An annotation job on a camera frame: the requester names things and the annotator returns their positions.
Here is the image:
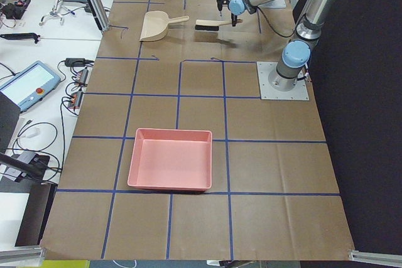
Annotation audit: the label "beige plastic dustpan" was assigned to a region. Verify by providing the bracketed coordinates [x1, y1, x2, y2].
[139, 11, 190, 42]

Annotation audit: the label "pink plastic tray bin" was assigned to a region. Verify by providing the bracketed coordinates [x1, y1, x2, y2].
[127, 128, 212, 191]

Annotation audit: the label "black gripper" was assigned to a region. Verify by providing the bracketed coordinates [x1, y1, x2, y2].
[231, 13, 238, 26]

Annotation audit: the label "white hand brush black bristles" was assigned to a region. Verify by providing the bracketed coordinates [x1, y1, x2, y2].
[195, 19, 243, 31]

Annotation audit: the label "blue teach pendant tablet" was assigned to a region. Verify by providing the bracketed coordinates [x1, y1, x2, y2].
[1, 61, 61, 112]

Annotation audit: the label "metal tongs stand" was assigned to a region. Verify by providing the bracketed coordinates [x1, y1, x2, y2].
[39, 0, 63, 26]

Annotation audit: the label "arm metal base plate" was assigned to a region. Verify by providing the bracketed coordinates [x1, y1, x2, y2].
[256, 62, 310, 101]

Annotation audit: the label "black handheld tool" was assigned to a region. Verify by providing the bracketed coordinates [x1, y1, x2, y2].
[0, 33, 41, 44]

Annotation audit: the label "black power adapter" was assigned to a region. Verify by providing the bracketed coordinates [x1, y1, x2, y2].
[64, 58, 86, 67]

